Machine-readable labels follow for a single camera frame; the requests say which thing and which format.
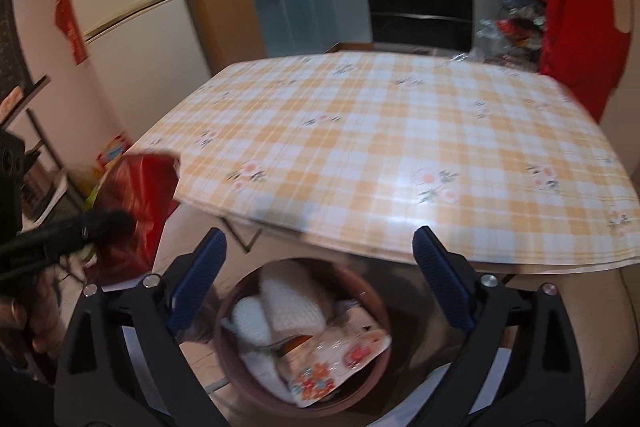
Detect dark red snack wrapper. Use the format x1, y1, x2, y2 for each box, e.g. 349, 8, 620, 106
85, 153, 179, 286

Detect floral paper trash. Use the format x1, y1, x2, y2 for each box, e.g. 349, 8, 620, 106
277, 306, 392, 409

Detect brown round trash bin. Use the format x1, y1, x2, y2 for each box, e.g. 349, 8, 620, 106
214, 258, 392, 419

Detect grey kitchen cabinets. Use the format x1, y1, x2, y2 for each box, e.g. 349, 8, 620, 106
253, 0, 373, 57

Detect left hand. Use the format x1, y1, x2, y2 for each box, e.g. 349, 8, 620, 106
1, 268, 65, 360

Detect cream refrigerator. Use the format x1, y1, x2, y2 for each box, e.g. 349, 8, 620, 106
70, 0, 210, 140

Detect yellow plaid floral tablecloth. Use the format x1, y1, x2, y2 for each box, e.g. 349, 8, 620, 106
134, 52, 639, 273

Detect red hanging cloth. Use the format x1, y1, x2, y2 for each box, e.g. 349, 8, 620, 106
540, 0, 634, 121

